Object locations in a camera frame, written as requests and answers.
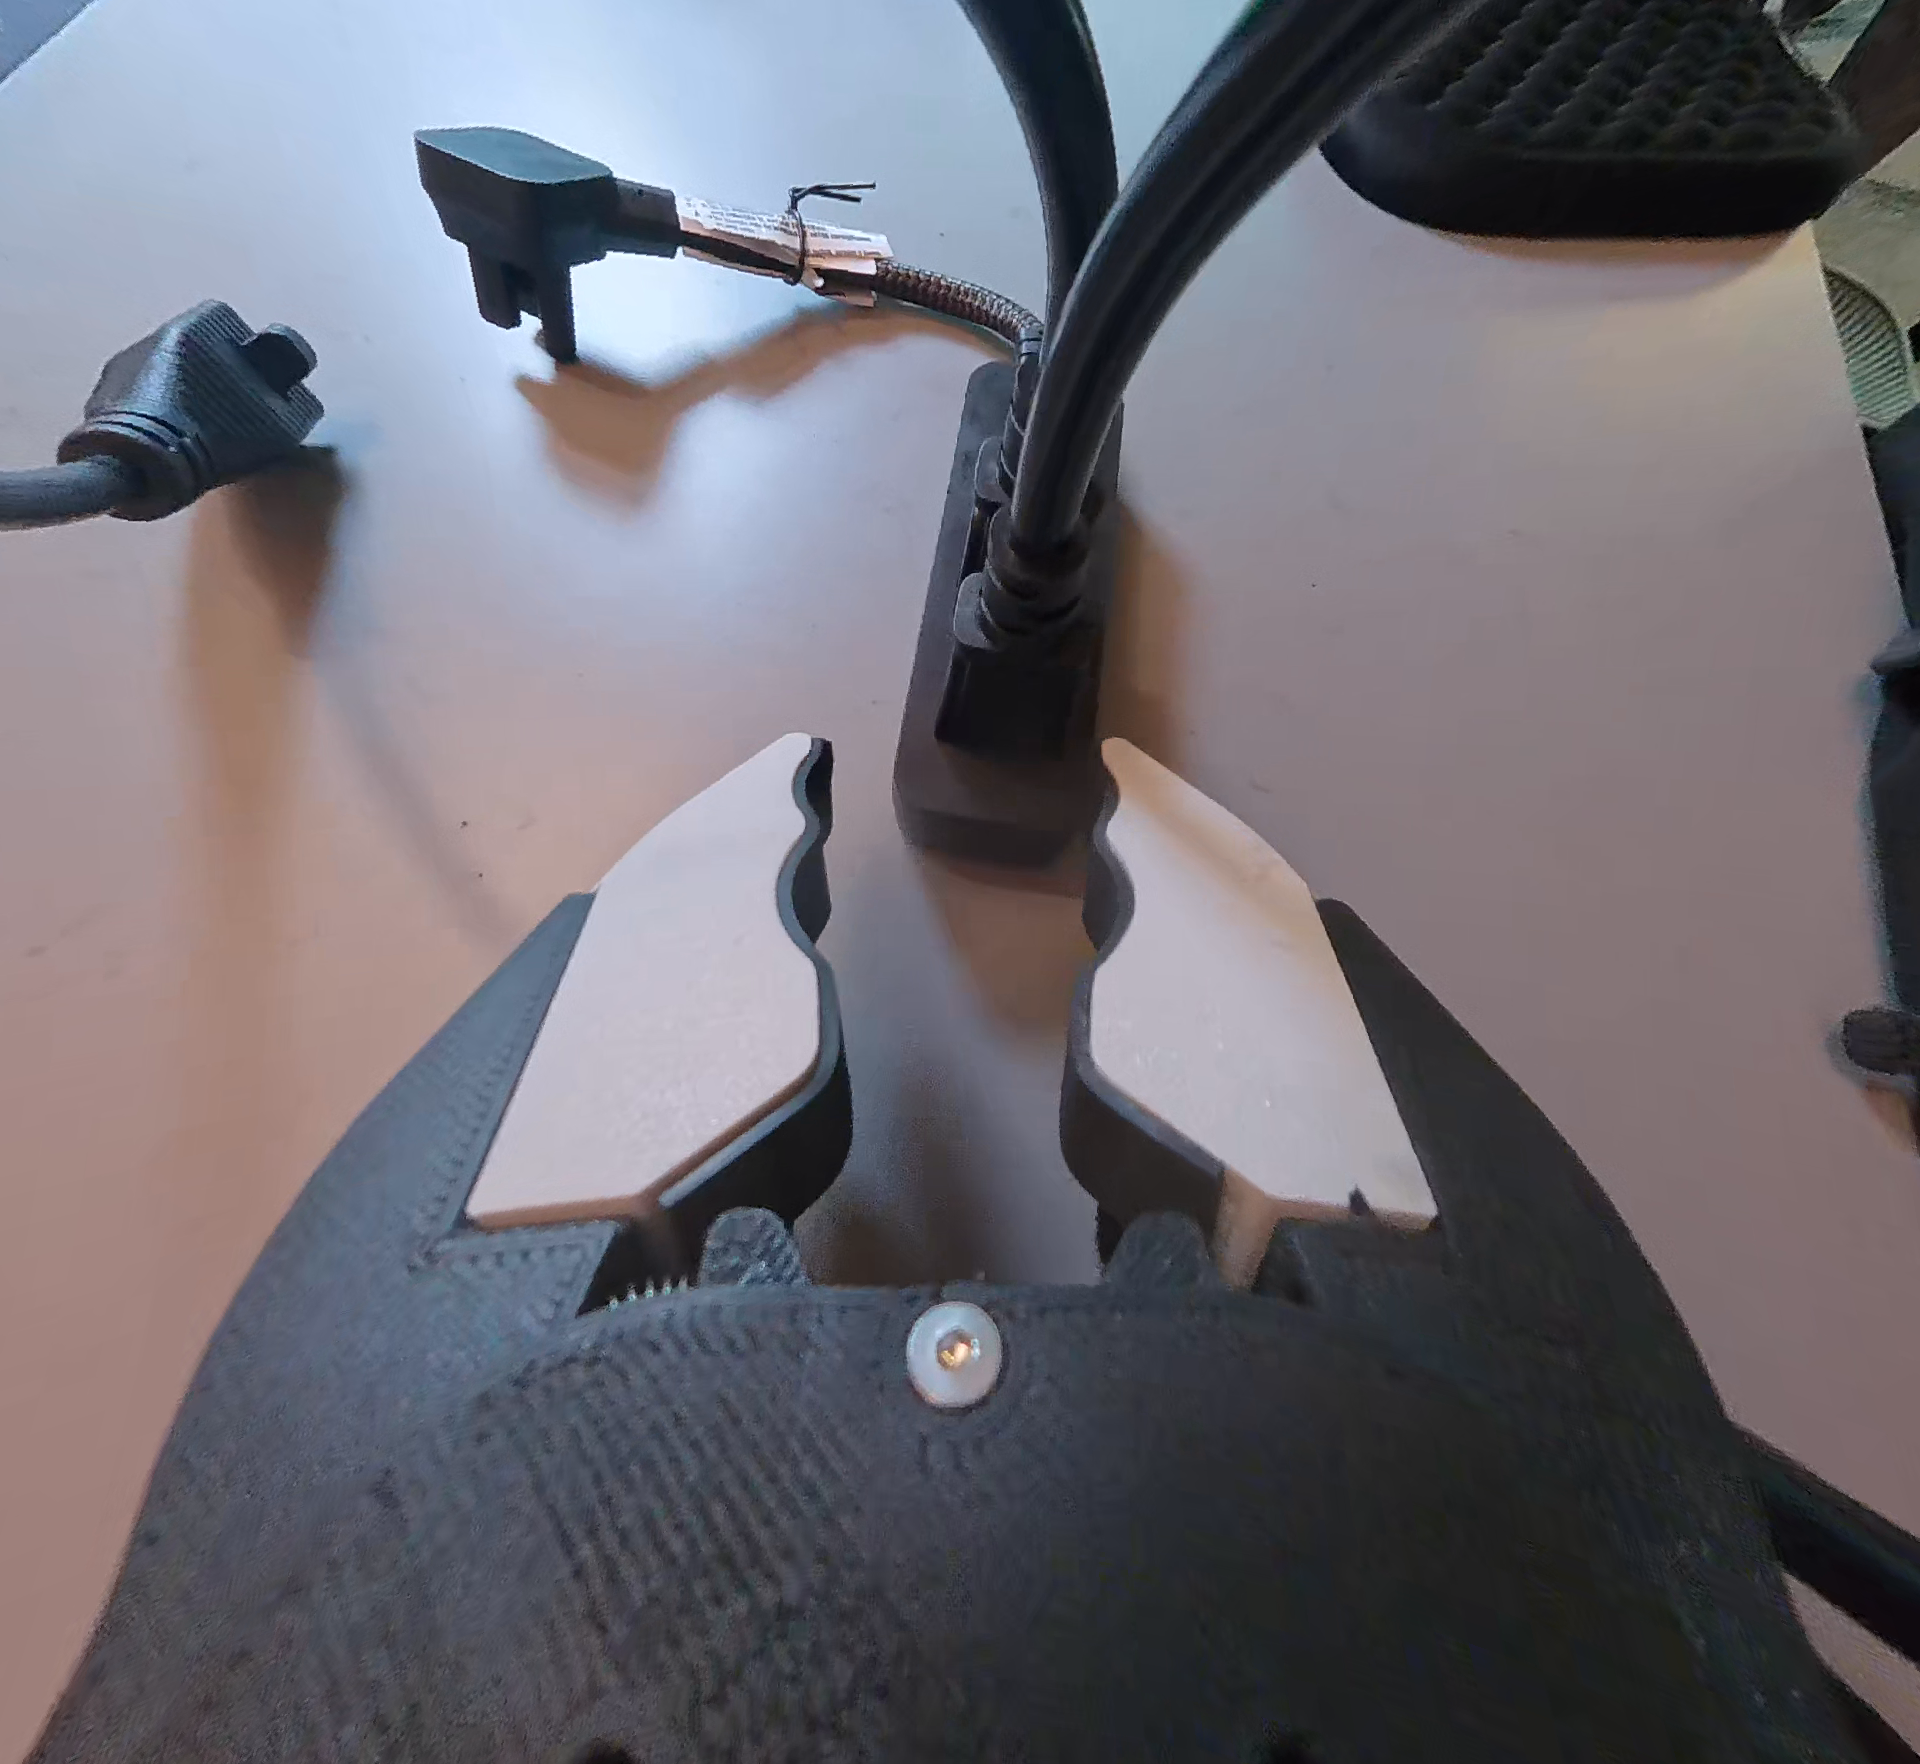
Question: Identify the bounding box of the black mesh wrist pad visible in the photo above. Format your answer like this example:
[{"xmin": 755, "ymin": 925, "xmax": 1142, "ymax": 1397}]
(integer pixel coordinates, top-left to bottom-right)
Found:
[{"xmin": 1320, "ymin": 0, "xmax": 1920, "ymax": 435}]

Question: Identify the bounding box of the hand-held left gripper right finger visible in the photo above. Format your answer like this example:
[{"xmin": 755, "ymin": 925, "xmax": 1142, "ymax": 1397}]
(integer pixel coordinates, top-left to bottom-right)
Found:
[{"xmin": 1060, "ymin": 738, "xmax": 1442, "ymax": 1236}]

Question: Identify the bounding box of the black power cord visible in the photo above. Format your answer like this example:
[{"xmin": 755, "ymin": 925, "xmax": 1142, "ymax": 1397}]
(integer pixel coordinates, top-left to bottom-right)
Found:
[
  {"xmin": 0, "ymin": 0, "xmax": 1120, "ymax": 597},
  {"xmin": 936, "ymin": 0, "xmax": 1699, "ymax": 758}
]

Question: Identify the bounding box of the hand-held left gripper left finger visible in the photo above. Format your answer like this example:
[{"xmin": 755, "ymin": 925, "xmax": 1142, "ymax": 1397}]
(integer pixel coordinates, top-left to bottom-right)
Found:
[{"xmin": 462, "ymin": 732, "xmax": 855, "ymax": 1235}]

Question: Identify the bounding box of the black power strip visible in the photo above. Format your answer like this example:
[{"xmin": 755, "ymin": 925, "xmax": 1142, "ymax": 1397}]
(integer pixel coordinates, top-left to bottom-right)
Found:
[{"xmin": 892, "ymin": 360, "xmax": 1128, "ymax": 866}]

